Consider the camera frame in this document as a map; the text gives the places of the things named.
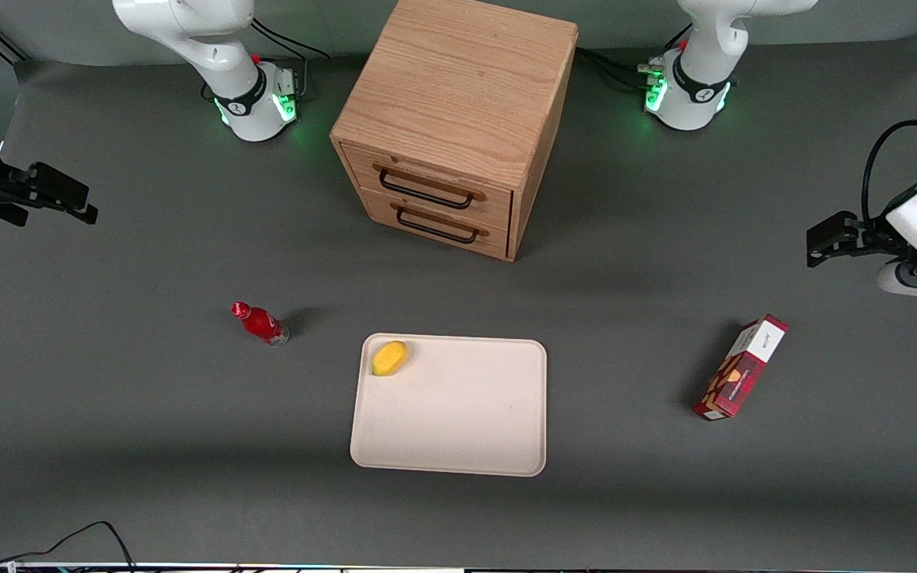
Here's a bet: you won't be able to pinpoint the red coke bottle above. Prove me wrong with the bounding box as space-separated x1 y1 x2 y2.
231 302 291 347

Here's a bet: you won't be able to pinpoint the wooden two-drawer cabinet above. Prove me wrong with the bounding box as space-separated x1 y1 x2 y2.
330 0 579 263

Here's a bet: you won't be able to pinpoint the thin black table cable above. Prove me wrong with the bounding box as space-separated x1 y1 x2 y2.
0 520 138 571

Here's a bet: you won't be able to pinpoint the red plaid cookie box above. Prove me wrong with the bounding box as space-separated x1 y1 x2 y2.
693 314 790 422

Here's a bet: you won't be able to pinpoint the black right base cable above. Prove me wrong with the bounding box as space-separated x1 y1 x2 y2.
250 18 332 61

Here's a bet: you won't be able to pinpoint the yellow lemon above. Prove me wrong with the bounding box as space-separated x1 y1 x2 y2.
371 340 409 377

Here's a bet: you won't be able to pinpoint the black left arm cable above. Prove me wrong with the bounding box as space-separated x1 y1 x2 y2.
860 119 917 225

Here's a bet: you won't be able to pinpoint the black left base cables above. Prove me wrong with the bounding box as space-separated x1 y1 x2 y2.
576 46 666 95

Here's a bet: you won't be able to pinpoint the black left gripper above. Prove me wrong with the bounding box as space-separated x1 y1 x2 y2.
806 210 907 269

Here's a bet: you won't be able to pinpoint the cream plastic tray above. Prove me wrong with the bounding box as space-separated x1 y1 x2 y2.
349 333 548 478

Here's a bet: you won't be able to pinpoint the black drawer handle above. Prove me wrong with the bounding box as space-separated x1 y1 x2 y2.
388 202 489 245
373 162 486 211

